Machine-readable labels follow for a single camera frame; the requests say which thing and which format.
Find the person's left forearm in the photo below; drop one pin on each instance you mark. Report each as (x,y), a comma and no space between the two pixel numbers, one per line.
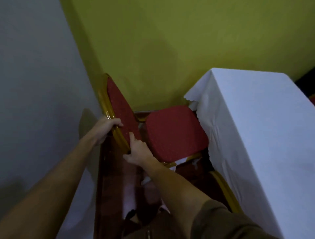
(49,192)

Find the person's right hand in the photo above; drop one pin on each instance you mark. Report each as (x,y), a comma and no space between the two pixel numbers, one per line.
(140,152)

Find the person's olive shirt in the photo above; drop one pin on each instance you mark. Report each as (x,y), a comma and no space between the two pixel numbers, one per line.
(221,221)

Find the red padded gold-frame chair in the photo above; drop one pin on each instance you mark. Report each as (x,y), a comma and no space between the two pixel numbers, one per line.
(174,133)
(225,190)

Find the person's left hand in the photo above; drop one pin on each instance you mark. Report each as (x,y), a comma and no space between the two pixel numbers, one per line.
(104,130)

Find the white tablecloth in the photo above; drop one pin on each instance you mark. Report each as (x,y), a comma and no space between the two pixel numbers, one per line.
(258,135)

